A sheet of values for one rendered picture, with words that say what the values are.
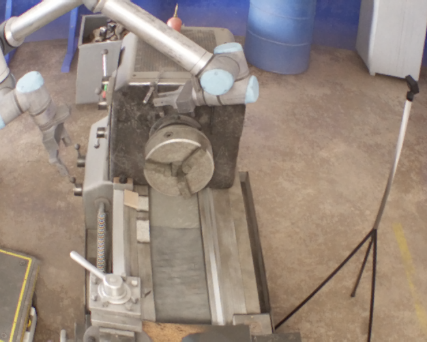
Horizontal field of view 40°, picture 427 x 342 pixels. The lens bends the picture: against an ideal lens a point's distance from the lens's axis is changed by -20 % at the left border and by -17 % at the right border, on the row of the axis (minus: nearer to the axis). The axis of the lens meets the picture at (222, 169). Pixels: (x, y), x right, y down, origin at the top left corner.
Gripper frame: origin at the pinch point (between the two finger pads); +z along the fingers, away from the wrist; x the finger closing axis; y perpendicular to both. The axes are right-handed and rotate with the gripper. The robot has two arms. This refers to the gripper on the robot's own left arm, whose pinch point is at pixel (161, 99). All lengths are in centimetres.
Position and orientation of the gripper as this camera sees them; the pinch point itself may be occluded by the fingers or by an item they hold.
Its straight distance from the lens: 235.1
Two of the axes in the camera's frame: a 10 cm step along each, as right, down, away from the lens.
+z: -9.3, 0.6, 3.6
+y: 2.7, 7.6, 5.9
